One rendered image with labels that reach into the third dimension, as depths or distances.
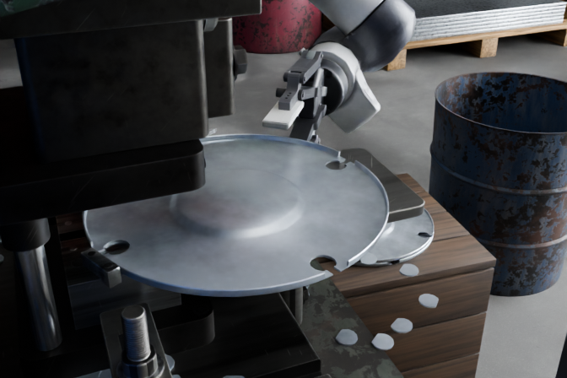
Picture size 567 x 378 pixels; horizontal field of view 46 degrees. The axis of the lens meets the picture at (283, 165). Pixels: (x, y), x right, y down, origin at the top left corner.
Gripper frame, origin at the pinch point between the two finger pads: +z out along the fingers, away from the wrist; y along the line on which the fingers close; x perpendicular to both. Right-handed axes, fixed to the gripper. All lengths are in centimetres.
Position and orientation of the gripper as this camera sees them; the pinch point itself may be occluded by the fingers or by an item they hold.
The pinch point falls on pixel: (282, 141)
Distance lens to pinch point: 77.3
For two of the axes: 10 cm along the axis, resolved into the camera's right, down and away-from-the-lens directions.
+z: -2.8, 4.4, -8.5
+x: 9.6, 1.3, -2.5
